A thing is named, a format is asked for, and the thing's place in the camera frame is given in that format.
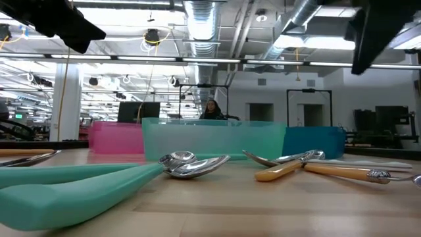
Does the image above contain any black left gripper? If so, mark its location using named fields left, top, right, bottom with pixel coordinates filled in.
left=0, top=0, right=107, bottom=55

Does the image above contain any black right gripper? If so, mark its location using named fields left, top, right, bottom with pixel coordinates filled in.
left=345, top=0, right=421, bottom=76

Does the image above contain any teal white striped spoon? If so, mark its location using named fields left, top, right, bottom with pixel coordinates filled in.
left=242, top=149, right=414, bottom=172

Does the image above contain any orange handled spoon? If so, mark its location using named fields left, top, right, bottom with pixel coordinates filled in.
left=303, top=163, right=421, bottom=188
left=0, top=149, right=56, bottom=157
left=255, top=149, right=326, bottom=183

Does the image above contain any teal translucent plastic bin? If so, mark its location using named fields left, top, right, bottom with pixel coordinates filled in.
left=141, top=117, right=287, bottom=162

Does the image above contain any long ceiling light strip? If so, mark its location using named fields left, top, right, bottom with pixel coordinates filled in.
left=309, top=61, right=421, bottom=70
left=0, top=53, right=243, bottom=64

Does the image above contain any black equipment rack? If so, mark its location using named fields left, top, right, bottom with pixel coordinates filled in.
left=352, top=105, right=420, bottom=149

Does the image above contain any black ceiling device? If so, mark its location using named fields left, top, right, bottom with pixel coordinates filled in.
left=143, top=28, right=161, bottom=46

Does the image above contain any white square column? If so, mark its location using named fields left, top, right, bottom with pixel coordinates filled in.
left=49, top=62, right=83, bottom=142

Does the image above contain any black monitor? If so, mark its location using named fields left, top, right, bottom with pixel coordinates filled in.
left=117, top=101, right=161, bottom=124

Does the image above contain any blue plastic bin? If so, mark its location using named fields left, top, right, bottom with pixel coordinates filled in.
left=282, top=126, right=347, bottom=161

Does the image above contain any red translucent plastic bin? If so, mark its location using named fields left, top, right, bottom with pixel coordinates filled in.
left=87, top=120, right=145, bottom=155

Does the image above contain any black curved machine part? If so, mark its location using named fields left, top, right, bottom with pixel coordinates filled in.
left=0, top=118, right=36, bottom=142

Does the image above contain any yellow cable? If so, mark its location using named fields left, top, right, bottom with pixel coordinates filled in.
left=56, top=47, right=70, bottom=142

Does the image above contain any black stand frame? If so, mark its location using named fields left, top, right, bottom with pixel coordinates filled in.
left=286, top=88, right=333, bottom=128
left=178, top=84, right=230, bottom=121

